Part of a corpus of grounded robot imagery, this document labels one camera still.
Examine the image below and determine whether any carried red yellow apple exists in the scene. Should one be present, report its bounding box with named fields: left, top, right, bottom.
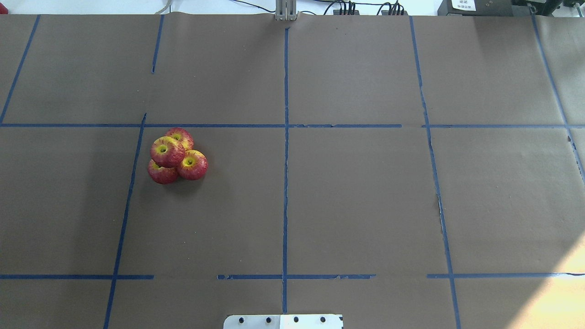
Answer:
left=149, top=137, right=186, bottom=167

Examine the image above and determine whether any red yellow apple near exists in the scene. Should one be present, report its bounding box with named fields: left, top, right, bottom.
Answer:
left=176, top=150, right=208, bottom=180

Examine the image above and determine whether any red yellow apple far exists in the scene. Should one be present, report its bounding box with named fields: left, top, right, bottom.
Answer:
left=165, top=127, right=194, bottom=150

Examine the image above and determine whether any red yellow apple left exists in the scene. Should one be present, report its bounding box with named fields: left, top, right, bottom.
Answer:
left=147, top=159, right=179, bottom=185

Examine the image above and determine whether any aluminium frame post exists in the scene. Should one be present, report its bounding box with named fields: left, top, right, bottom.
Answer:
left=274, top=0, right=298, bottom=21

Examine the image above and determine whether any white camera pillar with base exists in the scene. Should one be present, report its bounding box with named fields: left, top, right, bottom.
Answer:
left=223, top=314, right=344, bottom=329

